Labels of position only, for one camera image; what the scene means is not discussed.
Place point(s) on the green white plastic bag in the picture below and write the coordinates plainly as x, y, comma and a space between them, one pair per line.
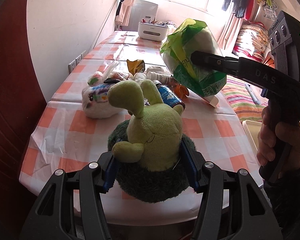
190, 37

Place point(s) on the cream plastic trash bin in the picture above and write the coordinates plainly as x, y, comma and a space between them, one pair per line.
252, 129

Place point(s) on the stacked folded quilts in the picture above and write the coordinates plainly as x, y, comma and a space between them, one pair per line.
251, 41

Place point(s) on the pink window curtain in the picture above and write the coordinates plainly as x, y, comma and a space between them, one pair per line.
123, 12

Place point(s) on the white storage caddy box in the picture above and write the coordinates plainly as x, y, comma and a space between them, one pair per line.
152, 32

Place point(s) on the white air conditioner unit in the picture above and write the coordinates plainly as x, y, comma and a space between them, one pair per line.
141, 9

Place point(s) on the orange peel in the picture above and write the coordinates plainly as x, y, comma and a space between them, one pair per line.
181, 91

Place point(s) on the white tube bottle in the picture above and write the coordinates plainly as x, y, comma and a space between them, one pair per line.
162, 78

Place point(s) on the striped colourful bedspread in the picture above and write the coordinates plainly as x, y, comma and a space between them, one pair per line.
241, 101

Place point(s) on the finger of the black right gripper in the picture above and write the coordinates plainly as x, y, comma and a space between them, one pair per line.
235, 67

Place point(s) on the blue drink can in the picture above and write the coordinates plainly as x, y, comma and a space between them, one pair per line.
168, 96

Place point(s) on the white bunny plush toy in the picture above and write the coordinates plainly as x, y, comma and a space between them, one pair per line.
94, 97

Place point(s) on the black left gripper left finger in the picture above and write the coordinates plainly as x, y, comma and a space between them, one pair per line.
52, 215

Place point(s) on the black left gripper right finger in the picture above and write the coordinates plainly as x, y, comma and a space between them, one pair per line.
232, 205

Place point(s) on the yellow snack wrapper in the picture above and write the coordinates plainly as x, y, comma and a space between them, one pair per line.
137, 66

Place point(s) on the green turtle plush toy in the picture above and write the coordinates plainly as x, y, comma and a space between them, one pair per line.
147, 145

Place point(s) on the white wall power socket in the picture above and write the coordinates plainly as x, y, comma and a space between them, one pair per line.
76, 61

